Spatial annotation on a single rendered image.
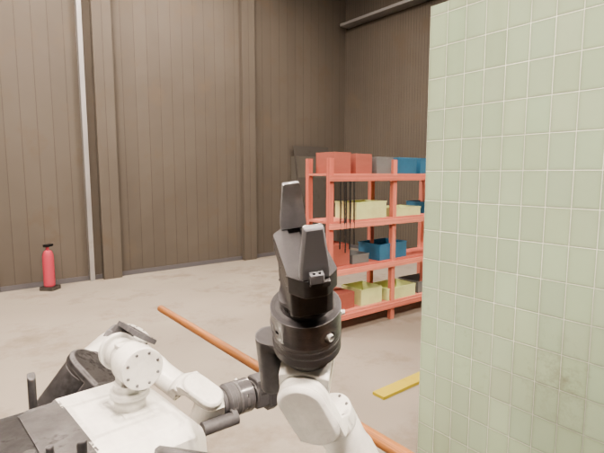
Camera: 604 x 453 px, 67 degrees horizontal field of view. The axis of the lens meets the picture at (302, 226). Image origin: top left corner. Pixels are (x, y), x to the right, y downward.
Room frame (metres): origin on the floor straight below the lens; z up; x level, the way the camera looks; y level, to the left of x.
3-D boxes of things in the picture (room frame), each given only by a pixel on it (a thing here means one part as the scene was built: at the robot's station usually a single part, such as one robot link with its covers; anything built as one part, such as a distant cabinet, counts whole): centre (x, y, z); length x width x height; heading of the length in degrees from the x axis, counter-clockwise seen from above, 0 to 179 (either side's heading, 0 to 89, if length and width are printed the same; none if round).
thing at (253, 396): (1.19, 0.13, 1.19); 0.12 x 0.10 x 0.13; 127
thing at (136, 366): (0.72, 0.28, 1.47); 0.10 x 0.07 x 0.09; 43
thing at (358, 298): (5.67, -1.01, 1.01); 2.12 x 0.57 x 2.03; 130
